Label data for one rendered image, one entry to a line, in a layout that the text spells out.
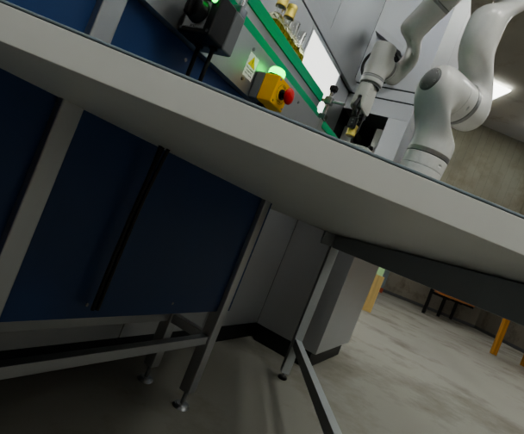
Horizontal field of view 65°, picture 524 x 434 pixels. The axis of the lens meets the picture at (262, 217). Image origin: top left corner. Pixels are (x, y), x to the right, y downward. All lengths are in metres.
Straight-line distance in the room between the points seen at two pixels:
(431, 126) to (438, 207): 0.83
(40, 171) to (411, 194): 0.56
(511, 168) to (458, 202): 13.51
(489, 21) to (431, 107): 0.29
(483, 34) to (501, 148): 12.49
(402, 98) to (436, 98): 1.18
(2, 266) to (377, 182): 0.59
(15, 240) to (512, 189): 13.57
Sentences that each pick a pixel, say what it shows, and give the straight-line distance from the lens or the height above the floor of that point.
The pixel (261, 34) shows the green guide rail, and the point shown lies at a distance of 1.12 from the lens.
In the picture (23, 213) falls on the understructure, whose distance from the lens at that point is 0.75.
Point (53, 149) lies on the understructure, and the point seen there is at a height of 0.64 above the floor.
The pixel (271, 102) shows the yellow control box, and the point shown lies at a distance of 1.03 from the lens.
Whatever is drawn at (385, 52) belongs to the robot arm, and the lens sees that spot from 1.65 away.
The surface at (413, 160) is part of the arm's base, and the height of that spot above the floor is 0.96.
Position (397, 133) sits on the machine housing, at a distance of 2.32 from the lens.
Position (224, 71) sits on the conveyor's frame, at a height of 0.93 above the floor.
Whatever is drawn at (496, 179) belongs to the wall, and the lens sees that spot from 13.67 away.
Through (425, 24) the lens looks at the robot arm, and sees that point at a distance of 1.61.
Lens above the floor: 0.66
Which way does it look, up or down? level
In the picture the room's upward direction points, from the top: 22 degrees clockwise
